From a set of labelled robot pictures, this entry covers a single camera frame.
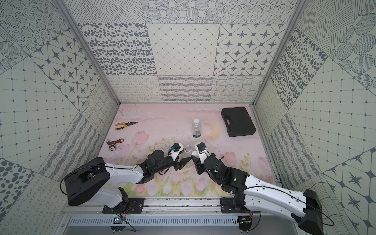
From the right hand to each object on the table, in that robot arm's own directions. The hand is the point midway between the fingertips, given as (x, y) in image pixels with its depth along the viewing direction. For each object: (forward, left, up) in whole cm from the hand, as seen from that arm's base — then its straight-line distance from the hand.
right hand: (196, 154), depth 74 cm
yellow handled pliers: (+31, +53, -16) cm, 63 cm away
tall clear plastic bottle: (+2, +5, +2) cm, 6 cm away
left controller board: (-27, +39, -18) cm, 51 cm away
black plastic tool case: (+32, -30, -13) cm, 46 cm away
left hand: (+4, +4, -3) cm, 6 cm away
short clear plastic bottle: (+21, 0, -6) cm, 22 cm away
